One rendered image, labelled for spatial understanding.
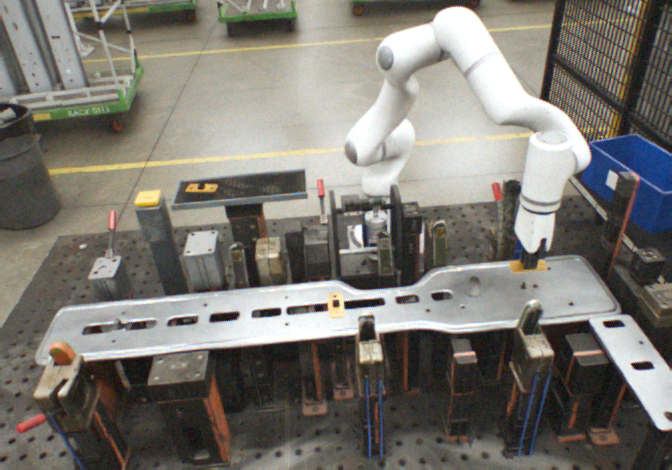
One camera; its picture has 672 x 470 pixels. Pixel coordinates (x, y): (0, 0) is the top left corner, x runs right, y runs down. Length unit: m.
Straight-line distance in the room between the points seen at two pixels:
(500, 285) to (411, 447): 0.46
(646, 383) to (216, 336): 0.92
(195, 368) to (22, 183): 2.79
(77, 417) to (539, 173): 1.08
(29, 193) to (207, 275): 2.58
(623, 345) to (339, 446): 0.70
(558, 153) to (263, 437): 0.98
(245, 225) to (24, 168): 2.45
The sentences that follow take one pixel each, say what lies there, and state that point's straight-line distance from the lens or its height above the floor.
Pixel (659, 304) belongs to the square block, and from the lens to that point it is 1.38.
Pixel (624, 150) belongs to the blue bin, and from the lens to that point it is 1.87.
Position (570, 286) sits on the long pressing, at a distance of 1.45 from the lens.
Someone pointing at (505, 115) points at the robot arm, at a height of 1.44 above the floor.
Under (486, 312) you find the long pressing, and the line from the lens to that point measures 1.33.
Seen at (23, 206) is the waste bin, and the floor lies 0.18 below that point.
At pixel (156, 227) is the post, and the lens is 1.58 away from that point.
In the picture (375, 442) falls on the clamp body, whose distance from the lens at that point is 1.39.
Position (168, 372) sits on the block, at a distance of 1.23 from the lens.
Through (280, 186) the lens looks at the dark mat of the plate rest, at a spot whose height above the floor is 1.16.
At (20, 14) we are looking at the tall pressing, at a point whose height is 0.96.
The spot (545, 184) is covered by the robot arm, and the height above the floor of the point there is 1.32.
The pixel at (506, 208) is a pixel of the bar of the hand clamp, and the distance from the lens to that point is 1.42.
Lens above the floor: 1.92
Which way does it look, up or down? 35 degrees down
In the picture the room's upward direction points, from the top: 4 degrees counter-clockwise
